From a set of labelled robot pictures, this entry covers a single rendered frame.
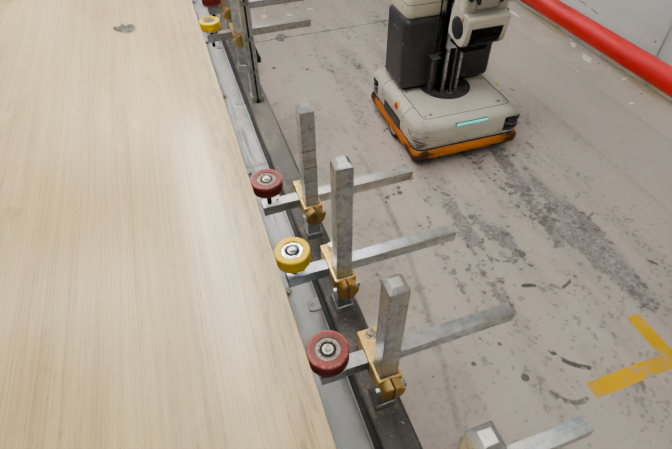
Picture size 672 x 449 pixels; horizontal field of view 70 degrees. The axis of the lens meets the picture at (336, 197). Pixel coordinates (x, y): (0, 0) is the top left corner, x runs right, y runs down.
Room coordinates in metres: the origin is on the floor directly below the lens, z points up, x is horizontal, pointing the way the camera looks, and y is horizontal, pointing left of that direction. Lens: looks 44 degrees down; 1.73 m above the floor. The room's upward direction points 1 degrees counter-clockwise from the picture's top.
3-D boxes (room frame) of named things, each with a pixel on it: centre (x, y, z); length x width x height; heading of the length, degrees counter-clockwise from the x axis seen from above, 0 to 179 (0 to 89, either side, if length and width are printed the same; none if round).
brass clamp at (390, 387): (0.46, -0.08, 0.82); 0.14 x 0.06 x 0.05; 18
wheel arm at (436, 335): (0.51, -0.17, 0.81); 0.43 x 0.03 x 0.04; 108
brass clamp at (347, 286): (0.70, 0.00, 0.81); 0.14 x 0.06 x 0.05; 18
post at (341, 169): (0.68, -0.01, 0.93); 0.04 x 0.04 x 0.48; 18
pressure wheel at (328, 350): (0.45, 0.02, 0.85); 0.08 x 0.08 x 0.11
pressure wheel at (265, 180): (0.92, 0.18, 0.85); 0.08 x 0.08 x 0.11
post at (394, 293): (0.44, -0.09, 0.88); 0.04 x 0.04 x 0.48; 18
